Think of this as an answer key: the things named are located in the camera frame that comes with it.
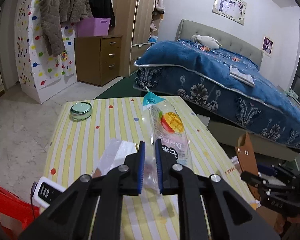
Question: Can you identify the grey upholstered bed frame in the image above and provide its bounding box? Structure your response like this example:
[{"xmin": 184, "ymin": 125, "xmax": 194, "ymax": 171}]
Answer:
[{"xmin": 175, "ymin": 19, "xmax": 300, "ymax": 161}]

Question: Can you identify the brown drawer cabinet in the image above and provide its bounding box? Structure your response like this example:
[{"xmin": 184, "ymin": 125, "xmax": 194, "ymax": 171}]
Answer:
[{"xmin": 75, "ymin": 36, "xmax": 122, "ymax": 87}]

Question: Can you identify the white pillow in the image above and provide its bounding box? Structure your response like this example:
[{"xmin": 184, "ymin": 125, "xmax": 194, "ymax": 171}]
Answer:
[{"xmin": 190, "ymin": 35, "xmax": 222, "ymax": 49}]

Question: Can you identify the wooden wardrobe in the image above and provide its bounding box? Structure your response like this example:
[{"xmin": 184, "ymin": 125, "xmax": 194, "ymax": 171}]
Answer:
[{"xmin": 109, "ymin": 0, "xmax": 164, "ymax": 77}]

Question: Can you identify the brown leather case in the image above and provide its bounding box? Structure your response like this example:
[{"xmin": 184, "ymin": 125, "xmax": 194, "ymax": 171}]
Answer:
[{"xmin": 235, "ymin": 132, "xmax": 262, "ymax": 202}]

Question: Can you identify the white stocking package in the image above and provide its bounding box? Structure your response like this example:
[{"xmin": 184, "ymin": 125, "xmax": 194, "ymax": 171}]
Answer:
[{"xmin": 92, "ymin": 138, "xmax": 139, "ymax": 178}]

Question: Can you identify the red plastic stool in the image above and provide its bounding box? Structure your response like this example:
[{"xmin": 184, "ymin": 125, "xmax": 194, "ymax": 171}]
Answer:
[{"xmin": 0, "ymin": 187, "xmax": 39, "ymax": 239}]

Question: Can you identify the grey quilted jacket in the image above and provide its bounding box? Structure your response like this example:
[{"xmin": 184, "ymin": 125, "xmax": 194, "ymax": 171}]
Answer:
[{"xmin": 39, "ymin": 0, "xmax": 93, "ymax": 56}]

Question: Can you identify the polka dot white cabinet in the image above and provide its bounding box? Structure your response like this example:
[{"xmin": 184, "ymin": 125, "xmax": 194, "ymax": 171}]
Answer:
[{"xmin": 14, "ymin": 0, "xmax": 77, "ymax": 103}]

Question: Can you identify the purple plastic basket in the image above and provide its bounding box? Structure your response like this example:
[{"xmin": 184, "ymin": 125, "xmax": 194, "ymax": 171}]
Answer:
[{"xmin": 76, "ymin": 17, "xmax": 110, "ymax": 37}]

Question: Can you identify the blue floral blanket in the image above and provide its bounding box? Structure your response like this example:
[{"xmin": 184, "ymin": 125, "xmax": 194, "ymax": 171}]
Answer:
[{"xmin": 134, "ymin": 40, "xmax": 300, "ymax": 149}]

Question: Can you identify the small purple wall picture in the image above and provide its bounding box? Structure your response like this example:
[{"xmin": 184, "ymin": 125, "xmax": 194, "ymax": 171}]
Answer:
[{"xmin": 262, "ymin": 36, "xmax": 274, "ymax": 57}]

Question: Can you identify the large wall poster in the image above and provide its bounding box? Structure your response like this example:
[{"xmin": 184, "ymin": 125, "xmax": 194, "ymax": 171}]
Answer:
[{"xmin": 212, "ymin": 0, "xmax": 247, "ymax": 25}]

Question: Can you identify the yellow striped tablecloth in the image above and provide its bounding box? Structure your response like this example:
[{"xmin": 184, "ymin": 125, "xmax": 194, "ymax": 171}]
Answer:
[{"xmin": 39, "ymin": 96, "xmax": 260, "ymax": 240}]

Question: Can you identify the white mobile router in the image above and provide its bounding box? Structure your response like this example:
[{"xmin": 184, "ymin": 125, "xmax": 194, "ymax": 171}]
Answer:
[{"xmin": 31, "ymin": 177, "xmax": 66, "ymax": 208}]

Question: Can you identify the green round tin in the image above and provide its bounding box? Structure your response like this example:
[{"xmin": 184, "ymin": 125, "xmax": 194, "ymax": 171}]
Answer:
[{"xmin": 70, "ymin": 102, "xmax": 93, "ymax": 121}]

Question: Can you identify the cardboard sheet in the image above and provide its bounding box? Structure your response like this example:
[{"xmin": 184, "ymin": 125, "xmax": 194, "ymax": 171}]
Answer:
[{"xmin": 256, "ymin": 206, "xmax": 286, "ymax": 235}]

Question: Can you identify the folded white cloth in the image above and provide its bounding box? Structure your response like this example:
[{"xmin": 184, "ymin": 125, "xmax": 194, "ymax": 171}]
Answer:
[{"xmin": 230, "ymin": 66, "xmax": 255, "ymax": 87}]

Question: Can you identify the mango snack bag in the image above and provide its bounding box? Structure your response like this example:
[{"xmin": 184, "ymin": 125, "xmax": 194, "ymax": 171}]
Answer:
[{"xmin": 142, "ymin": 91, "xmax": 193, "ymax": 191}]

